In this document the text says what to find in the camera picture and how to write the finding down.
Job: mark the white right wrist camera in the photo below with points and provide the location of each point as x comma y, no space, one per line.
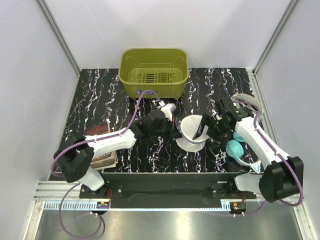
217,117

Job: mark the olive green plastic basket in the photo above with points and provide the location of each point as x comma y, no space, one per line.
164,71

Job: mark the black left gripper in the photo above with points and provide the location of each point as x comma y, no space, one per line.
174,133

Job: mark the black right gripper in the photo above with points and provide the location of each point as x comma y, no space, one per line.
208,120

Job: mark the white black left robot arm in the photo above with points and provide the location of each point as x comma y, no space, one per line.
75,156

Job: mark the white slotted cable duct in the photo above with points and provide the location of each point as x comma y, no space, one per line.
77,205

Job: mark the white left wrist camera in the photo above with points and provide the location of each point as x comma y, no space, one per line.
168,109

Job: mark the white mesh laundry bag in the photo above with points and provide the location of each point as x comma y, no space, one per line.
188,128

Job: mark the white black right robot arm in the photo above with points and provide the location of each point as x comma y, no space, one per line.
283,174

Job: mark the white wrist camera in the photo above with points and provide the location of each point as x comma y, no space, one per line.
168,109
217,117

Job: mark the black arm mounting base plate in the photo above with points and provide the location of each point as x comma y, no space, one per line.
198,203

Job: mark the teal cat-ear headphones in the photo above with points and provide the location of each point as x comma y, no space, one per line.
235,150

